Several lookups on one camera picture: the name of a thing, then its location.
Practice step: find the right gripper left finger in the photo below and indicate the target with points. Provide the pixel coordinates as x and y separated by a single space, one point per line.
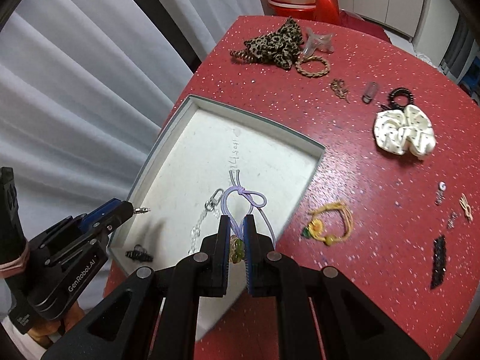
214 277

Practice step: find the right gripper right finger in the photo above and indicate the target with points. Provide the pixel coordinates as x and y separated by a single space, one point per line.
257 246

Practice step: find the small purple black claw clip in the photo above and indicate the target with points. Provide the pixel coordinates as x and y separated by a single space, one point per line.
139 254

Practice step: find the black beaded barrette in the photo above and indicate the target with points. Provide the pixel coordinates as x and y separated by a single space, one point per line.
439 261

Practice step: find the white bead chain earring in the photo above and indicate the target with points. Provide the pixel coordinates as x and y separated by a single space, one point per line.
440 193

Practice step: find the small silver chain earring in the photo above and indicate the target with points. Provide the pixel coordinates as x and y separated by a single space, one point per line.
451 220

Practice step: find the person left hand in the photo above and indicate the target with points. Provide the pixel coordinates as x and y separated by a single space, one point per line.
43 329

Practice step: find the white shallow tray box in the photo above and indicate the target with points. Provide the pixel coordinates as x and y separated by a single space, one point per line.
211 159

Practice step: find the small bronze hair clip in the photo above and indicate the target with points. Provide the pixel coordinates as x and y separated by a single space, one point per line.
339 88

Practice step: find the white dotted scrunchie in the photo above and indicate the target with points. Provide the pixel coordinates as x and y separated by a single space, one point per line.
410 130

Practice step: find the dark grey snap clip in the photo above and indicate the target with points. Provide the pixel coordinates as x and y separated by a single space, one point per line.
370 92

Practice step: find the white curtain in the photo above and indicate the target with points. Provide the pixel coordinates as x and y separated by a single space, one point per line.
86 86

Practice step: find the leopard print scrunchie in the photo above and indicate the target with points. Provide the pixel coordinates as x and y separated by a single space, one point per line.
280 48

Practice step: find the cream rabbit hair clip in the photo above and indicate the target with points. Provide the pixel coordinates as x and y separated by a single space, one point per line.
466 207

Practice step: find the clear plastic hair claw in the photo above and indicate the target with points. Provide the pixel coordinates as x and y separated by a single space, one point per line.
317 42

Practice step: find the red plastic chair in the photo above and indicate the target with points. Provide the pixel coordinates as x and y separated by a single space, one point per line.
325 11

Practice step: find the white cabinet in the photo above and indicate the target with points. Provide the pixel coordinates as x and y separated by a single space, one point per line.
429 24

